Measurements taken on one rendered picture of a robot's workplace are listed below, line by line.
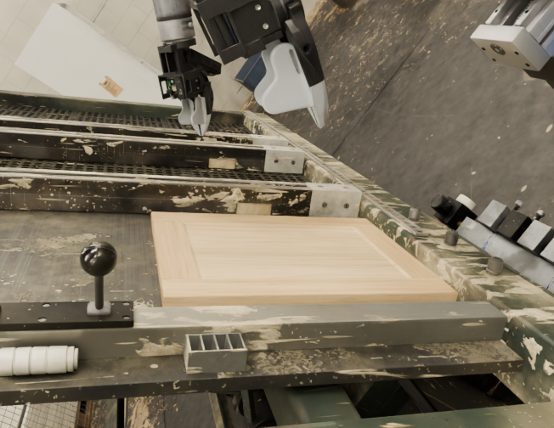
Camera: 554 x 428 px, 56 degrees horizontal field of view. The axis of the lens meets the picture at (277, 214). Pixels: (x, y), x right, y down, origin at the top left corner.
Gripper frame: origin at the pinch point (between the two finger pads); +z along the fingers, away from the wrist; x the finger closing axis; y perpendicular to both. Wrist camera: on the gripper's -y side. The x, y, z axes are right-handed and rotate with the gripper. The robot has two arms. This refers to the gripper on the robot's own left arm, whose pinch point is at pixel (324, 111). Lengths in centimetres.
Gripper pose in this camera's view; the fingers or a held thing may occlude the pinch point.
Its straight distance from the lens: 52.5
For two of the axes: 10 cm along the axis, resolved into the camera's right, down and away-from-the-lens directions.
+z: 3.9, 8.1, 4.3
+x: 2.2, 3.7, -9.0
